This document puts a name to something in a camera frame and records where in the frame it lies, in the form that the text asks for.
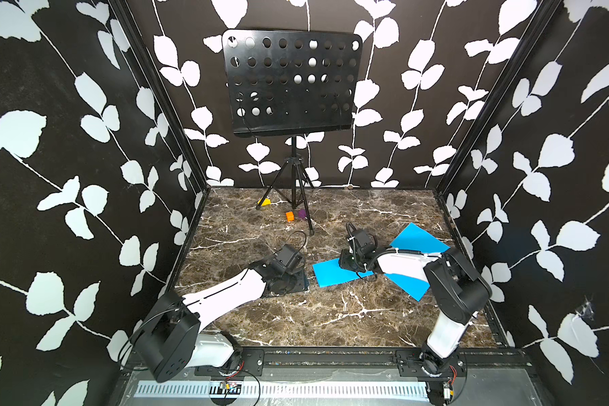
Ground cyan paper sheet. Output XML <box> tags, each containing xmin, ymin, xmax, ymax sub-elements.
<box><xmin>313</xmin><ymin>259</ymin><xmax>374</xmax><ymax>288</ymax></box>
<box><xmin>377</xmin><ymin>223</ymin><xmax>449</xmax><ymax>301</ymax></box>

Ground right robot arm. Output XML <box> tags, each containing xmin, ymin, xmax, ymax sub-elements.
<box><xmin>338</xmin><ymin>223</ymin><xmax>492</xmax><ymax>369</ymax></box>

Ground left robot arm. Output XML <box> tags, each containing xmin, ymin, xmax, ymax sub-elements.
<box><xmin>130</xmin><ymin>244</ymin><xmax>309</xmax><ymax>383</ymax></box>

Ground black perforated music stand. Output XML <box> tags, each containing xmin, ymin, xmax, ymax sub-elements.
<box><xmin>223</xmin><ymin>29</ymin><xmax>364</xmax><ymax>211</ymax></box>

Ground black front mounting rail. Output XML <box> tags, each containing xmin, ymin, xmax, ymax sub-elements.
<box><xmin>121</xmin><ymin>346</ymin><xmax>534</xmax><ymax>379</ymax></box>

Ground white slotted cable duct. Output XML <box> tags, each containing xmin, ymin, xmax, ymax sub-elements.
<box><xmin>134</xmin><ymin>381</ymin><xmax>428</xmax><ymax>401</ymax></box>

